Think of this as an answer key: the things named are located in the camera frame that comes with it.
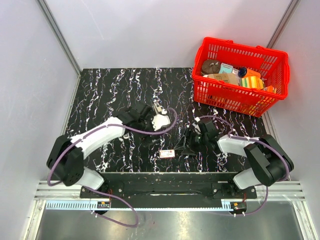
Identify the red plastic basket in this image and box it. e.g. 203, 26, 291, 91
192, 37, 290, 117

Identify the teal small box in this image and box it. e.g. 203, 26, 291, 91
219, 63, 234, 74

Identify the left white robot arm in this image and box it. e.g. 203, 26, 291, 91
46, 102, 154, 198

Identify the orange small box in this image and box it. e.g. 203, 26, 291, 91
262, 85, 277, 94

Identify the aluminium rail frame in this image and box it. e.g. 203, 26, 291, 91
34, 181, 305, 212

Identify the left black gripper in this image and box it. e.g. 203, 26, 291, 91
136, 111, 163, 147

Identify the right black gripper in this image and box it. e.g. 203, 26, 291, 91
174, 127, 209, 156

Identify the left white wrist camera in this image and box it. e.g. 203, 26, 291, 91
151, 110, 171, 131

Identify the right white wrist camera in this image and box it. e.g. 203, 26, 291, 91
194, 117, 201, 125

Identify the brown round object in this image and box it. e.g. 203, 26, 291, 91
201, 59, 221, 75

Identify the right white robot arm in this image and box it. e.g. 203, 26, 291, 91
174, 115, 295, 198

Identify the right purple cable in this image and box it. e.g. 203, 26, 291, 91
197, 115, 291, 217

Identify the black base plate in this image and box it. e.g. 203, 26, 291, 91
79, 172, 257, 210

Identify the red white staple box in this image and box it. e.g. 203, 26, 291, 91
159, 149, 175, 159

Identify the blue capped orange bottle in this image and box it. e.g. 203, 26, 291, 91
238, 67, 261, 78

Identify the beige stapler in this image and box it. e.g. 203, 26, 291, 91
123, 133, 130, 139

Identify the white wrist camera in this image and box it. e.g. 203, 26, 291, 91
151, 110, 171, 131
194, 117, 201, 125

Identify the yellow green sponge pack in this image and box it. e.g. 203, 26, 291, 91
241, 76, 265, 90

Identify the brown cardboard package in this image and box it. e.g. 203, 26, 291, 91
203, 73, 242, 86

